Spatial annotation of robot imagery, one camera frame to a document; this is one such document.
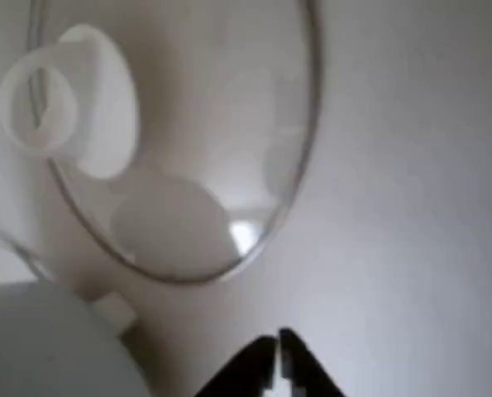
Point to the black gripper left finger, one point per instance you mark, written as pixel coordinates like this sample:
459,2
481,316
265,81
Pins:
249,372

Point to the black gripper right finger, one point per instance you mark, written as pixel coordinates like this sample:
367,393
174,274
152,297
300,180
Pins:
301,372

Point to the grey round container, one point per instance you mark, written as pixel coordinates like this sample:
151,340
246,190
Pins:
34,343

